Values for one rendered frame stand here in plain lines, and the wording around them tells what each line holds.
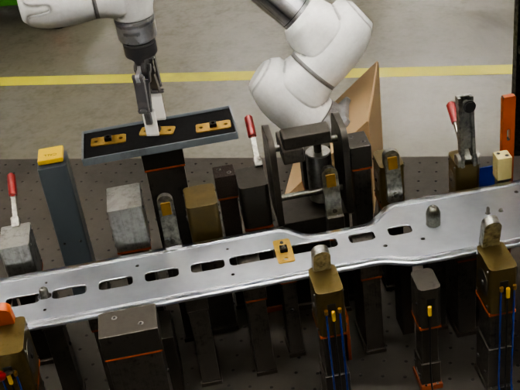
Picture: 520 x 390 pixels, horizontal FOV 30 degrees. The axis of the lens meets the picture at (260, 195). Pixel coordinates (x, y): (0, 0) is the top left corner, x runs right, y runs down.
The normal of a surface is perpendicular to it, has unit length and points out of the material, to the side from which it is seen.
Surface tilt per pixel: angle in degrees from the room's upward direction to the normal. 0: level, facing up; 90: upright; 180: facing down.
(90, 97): 0
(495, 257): 0
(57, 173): 90
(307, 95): 75
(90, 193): 0
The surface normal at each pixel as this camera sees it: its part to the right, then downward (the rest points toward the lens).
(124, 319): -0.11, -0.83
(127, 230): 0.15, 0.54
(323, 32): 0.06, 0.14
